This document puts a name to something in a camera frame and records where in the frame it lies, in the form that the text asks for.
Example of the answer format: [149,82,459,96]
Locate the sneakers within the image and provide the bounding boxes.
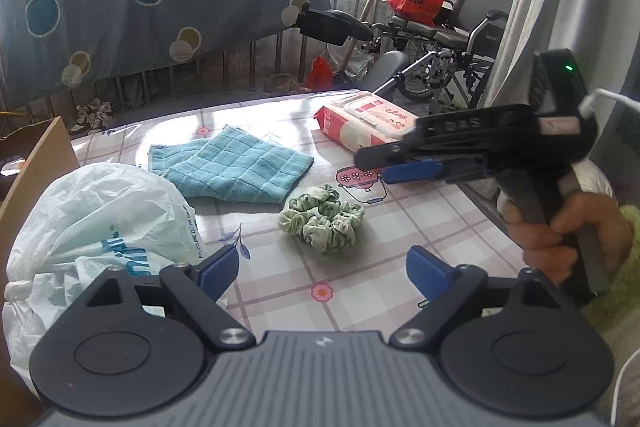
[68,98,113,135]

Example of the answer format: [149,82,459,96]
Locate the green scrunchie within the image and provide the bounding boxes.
[278,185,364,254]

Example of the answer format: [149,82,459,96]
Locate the black padded seat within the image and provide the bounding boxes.
[294,2,373,46]

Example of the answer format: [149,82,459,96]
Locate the wheelchair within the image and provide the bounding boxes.
[358,0,513,110]

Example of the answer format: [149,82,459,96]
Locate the white plastic shopping bag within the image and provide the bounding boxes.
[2,162,207,384]

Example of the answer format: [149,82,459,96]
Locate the brown cardboard box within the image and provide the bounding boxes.
[0,117,79,260]

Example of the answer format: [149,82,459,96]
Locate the wet wipes pack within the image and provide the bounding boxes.
[314,91,418,153]

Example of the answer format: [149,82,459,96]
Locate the teal towel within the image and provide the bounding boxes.
[149,126,314,204]

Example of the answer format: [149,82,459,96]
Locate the right hand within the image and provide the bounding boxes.
[501,192,634,285]

